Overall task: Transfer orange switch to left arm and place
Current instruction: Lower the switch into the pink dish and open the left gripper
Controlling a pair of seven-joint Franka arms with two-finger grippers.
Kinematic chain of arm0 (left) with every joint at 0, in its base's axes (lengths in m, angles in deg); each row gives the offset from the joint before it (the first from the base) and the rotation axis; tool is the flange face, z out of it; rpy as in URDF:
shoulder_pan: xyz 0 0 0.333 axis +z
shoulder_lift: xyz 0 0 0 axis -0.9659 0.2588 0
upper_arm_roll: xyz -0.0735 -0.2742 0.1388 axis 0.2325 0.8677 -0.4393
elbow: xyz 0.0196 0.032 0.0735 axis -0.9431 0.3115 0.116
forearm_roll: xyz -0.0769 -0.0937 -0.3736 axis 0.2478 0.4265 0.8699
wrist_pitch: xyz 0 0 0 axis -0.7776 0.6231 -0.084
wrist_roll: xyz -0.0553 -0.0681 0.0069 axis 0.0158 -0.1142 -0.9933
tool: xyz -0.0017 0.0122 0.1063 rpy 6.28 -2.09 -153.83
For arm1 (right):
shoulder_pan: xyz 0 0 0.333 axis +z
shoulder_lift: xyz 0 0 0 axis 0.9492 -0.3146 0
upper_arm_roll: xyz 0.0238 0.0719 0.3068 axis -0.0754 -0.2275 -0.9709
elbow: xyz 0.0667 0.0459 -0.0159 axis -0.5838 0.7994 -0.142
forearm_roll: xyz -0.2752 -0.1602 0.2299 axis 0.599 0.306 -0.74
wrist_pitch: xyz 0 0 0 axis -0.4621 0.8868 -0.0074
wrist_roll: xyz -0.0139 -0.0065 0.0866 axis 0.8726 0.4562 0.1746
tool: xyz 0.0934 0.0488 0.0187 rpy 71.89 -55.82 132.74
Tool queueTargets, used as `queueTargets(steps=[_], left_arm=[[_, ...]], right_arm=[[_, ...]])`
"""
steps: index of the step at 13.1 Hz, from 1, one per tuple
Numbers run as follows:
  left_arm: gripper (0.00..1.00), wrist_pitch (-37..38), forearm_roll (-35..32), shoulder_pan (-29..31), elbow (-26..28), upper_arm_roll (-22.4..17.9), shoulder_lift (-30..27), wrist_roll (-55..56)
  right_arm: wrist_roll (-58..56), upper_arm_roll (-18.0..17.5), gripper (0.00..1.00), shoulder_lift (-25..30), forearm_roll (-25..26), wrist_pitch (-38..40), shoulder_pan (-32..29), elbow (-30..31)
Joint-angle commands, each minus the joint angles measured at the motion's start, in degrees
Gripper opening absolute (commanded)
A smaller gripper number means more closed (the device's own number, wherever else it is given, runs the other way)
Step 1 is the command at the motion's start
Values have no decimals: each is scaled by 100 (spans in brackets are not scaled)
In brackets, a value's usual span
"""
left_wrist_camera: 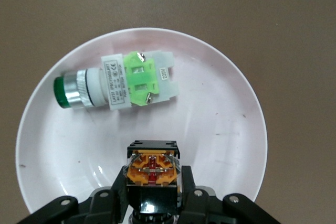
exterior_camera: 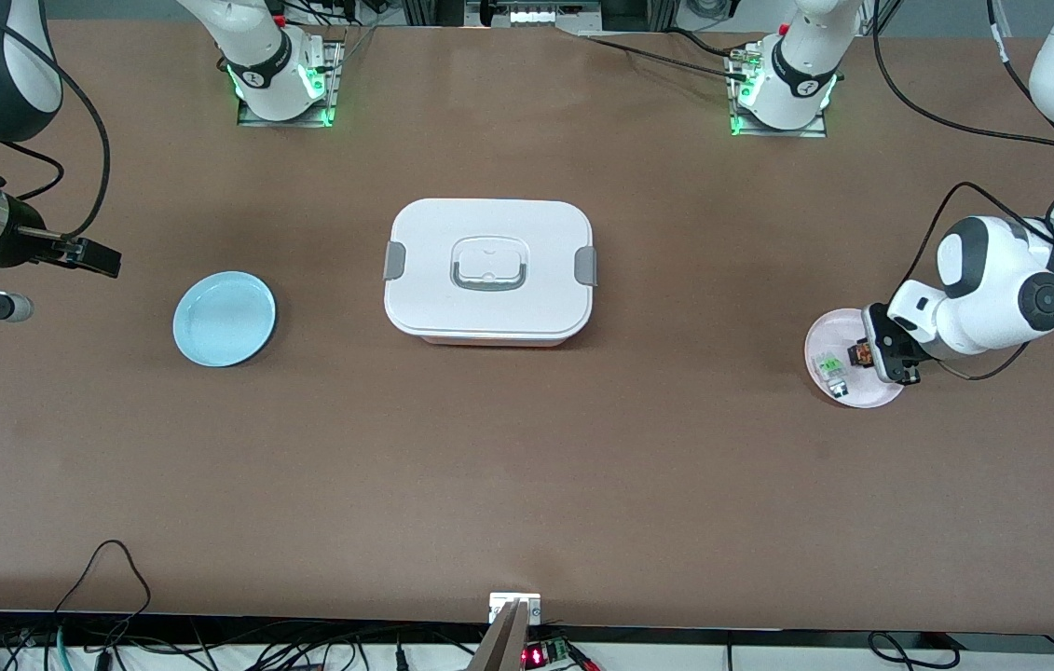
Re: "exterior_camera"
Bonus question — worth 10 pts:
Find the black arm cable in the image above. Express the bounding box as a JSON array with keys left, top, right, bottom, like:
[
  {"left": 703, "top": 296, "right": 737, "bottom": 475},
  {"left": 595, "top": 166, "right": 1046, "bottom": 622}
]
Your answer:
[
  {"left": 873, "top": 0, "right": 1054, "bottom": 381},
  {"left": 0, "top": 5, "right": 111, "bottom": 241}
]

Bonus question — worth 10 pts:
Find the small white mount bracket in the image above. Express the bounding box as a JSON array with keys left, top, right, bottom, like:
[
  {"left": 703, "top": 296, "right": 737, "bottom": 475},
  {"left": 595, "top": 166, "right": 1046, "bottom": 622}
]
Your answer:
[{"left": 489, "top": 593, "right": 542, "bottom": 625}]

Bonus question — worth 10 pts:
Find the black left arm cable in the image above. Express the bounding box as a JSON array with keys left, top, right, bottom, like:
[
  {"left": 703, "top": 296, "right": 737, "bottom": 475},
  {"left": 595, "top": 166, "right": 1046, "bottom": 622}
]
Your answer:
[{"left": 873, "top": 0, "right": 1054, "bottom": 381}]

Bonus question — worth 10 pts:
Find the black cable across table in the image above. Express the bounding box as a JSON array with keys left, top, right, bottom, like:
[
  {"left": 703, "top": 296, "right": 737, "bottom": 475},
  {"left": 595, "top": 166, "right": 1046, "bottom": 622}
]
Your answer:
[{"left": 580, "top": 33, "right": 751, "bottom": 77}]

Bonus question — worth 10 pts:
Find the grey metal camera beam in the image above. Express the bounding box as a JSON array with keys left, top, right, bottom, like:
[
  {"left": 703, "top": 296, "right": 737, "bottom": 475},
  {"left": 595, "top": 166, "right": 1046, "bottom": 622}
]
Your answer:
[{"left": 469, "top": 599, "right": 533, "bottom": 671}]

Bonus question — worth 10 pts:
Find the light blue round plate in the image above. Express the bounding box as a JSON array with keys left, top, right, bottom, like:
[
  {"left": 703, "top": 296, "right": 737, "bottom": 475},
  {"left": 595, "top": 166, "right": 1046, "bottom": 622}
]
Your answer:
[{"left": 172, "top": 270, "right": 278, "bottom": 368}]

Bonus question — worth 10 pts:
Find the circuit board with red display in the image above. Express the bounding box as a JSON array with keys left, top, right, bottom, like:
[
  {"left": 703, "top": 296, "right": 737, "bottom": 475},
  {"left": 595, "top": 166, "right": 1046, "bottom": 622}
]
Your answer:
[{"left": 521, "top": 637, "right": 576, "bottom": 668}]

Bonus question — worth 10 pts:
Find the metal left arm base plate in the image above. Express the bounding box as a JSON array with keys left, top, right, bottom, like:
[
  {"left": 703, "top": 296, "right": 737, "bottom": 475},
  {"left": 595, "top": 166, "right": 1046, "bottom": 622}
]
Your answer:
[{"left": 730, "top": 42, "right": 828, "bottom": 139}]

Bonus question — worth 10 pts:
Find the green push-button switch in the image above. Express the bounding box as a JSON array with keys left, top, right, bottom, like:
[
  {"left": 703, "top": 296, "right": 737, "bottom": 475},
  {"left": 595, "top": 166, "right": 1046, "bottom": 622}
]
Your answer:
[{"left": 814, "top": 351, "right": 850, "bottom": 399}]

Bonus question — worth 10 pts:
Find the white lidded storage box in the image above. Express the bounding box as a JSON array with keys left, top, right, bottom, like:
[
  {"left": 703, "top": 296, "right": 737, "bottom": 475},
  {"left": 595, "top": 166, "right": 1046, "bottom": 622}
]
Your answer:
[{"left": 383, "top": 198, "right": 598, "bottom": 348}]

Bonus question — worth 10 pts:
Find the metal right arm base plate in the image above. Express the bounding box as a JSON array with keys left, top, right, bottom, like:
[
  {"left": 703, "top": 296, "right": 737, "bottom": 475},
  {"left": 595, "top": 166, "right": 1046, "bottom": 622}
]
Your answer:
[{"left": 238, "top": 37, "right": 346, "bottom": 129}]

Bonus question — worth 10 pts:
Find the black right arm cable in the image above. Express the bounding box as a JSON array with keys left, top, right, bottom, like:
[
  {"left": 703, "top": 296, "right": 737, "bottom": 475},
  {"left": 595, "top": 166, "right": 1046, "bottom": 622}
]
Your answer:
[{"left": 0, "top": 5, "right": 111, "bottom": 241}]

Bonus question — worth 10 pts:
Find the pale pink round plate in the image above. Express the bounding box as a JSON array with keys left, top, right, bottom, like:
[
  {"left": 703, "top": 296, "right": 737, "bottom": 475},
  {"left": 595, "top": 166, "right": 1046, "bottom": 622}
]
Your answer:
[{"left": 803, "top": 308, "right": 908, "bottom": 409}]

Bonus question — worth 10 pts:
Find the black coiled floor cable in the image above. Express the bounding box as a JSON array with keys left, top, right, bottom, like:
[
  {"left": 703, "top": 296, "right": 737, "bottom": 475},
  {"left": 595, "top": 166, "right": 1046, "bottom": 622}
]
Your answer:
[{"left": 867, "top": 631, "right": 956, "bottom": 670}]

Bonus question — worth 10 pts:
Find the aluminium equipment rack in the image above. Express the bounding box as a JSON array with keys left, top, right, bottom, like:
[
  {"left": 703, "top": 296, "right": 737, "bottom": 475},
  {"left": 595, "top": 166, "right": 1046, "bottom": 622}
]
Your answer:
[{"left": 401, "top": 0, "right": 677, "bottom": 34}]

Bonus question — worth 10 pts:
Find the black looped table-edge cable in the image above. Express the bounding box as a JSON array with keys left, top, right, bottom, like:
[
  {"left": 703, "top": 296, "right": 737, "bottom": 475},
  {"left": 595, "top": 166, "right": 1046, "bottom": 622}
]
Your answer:
[{"left": 54, "top": 539, "right": 153, "bottom": 644}]

